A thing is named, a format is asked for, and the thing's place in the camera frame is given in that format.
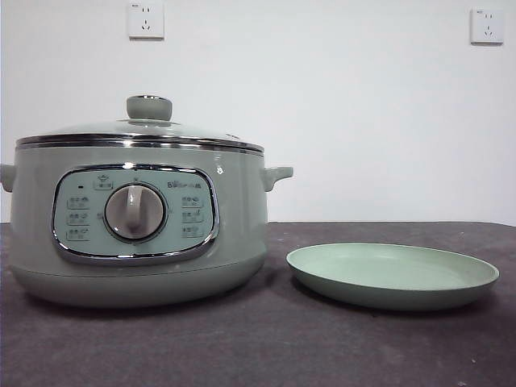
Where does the glass lid with green knob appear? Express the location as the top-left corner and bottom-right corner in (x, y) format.
(15, 94), (266, 153)

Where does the pale green electric steamer pot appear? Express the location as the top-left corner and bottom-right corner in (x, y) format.
(0, 141), (294, 310)

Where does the pale green round plate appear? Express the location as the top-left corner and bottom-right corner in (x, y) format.
(286, 242), (501, 311)

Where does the white wall socket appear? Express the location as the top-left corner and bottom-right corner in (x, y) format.
(128, 2), (165, 40)
(469, 8), (506, 46)

